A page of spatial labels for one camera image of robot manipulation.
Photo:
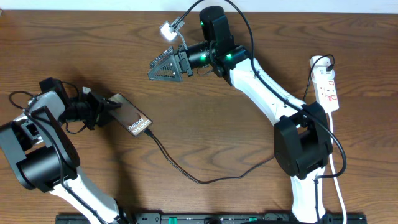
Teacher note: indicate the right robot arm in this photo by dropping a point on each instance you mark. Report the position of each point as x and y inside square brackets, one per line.
[301, 137]

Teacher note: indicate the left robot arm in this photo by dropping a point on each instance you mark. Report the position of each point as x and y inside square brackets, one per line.
[42, 156]

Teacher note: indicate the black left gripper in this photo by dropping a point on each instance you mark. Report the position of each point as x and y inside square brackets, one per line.
[97, 107]

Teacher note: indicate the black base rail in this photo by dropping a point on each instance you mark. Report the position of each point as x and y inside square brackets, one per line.
[156, 218]

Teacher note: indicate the white power strip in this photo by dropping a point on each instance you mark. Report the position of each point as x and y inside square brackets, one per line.
[322, 77]

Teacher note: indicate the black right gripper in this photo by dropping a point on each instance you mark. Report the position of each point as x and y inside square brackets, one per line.
[185, 66]

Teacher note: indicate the bronze Galaxy smartphone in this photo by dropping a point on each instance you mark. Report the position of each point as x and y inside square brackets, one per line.
[129, 116]

